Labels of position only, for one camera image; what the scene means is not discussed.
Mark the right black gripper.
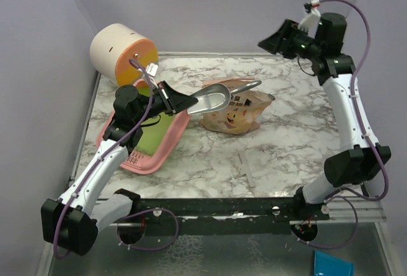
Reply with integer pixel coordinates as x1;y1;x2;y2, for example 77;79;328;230
256;19;321;61

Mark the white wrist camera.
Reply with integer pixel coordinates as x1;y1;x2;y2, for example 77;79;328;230
298;0;321;32
146;62;158;77

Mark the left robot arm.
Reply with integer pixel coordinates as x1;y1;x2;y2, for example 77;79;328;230
41;81;198;259

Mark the metal litter scoop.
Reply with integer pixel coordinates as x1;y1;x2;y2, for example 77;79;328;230
187;81;262;115

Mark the cream orange cylindrical container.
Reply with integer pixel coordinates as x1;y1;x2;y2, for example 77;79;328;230
89;24;158;86

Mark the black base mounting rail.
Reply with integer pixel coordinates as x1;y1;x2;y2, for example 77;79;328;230
119;197;329;236

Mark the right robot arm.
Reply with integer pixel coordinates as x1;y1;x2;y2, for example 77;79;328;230
258;13;391;219

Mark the beige cat litter bag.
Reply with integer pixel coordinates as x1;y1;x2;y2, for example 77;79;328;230
199;78;275;135

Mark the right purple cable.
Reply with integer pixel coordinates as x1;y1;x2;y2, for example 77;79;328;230
297;0;389;251

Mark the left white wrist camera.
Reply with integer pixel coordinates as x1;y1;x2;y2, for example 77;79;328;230
146;62;158;77

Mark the blue plastic object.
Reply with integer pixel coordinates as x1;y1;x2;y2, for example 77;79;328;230
314;251;354;276

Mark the pink litter box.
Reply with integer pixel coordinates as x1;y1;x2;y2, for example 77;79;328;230
96;79;190;175

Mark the aluminium frame rail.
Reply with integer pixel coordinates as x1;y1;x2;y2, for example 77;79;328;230
328;197;387;223

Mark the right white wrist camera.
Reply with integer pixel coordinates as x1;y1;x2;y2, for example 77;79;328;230
298;0;321;32

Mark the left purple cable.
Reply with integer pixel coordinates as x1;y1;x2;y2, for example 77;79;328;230
53;58;179;259

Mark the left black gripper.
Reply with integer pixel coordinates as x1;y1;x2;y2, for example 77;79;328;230
134;80;198;125

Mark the purple cable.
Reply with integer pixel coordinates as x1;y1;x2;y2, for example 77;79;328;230
297;0;389;251
53;58;179;259

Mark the clear bag sealing clip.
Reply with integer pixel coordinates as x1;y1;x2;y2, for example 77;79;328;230
238;152;256;188

